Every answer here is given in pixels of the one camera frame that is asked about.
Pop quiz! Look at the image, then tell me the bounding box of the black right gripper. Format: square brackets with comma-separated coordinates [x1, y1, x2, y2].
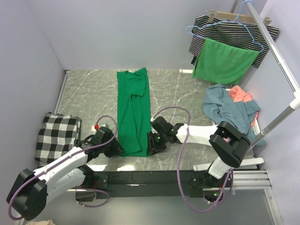
[146, 131, 168, 156]

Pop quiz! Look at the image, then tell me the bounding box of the green t-shirt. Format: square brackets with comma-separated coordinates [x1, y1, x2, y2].
[117, 68, 151, 157]

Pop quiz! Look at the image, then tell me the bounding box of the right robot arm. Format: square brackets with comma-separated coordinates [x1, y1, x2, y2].
[147, 116, 251, 187]

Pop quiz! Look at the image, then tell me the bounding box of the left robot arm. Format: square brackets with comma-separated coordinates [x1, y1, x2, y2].
[6, 126, 122, 220]

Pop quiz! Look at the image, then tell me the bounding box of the black white checkered shirt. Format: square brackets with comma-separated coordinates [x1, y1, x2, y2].
[35, 112, 82, 165]

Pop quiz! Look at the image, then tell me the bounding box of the black base beam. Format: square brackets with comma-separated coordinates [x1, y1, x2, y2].
[95, 170, 226, 198]

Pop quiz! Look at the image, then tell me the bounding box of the teal blue garment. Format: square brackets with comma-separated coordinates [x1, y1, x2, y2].
[202, 84, 260, 141]

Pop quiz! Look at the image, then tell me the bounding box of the coral orange garment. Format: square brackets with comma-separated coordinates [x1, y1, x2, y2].
[229, 85, 253, 102]

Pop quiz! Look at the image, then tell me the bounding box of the green towel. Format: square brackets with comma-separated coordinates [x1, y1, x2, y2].
[192, 39, 259, 85]

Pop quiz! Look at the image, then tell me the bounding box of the beige cloth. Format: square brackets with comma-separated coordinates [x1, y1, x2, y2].
[26, 220, 55, 225]

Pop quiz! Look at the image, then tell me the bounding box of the black white striped shirt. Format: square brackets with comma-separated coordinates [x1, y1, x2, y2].
[188, 15, 269, 68]

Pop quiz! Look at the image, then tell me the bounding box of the wooden clip hanger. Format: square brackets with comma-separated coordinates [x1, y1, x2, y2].
[208, 10, 272, 27]

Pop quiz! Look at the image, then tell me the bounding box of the silver clothes rack pole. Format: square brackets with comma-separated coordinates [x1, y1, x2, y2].
[245, 0, 300, 147]

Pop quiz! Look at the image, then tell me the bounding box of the aluminium rail frame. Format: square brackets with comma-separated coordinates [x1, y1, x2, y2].
[14, 170, 283, 225]

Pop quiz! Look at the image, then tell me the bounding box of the blue wire hanger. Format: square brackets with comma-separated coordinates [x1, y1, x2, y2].
[186, 0, 264, 53]

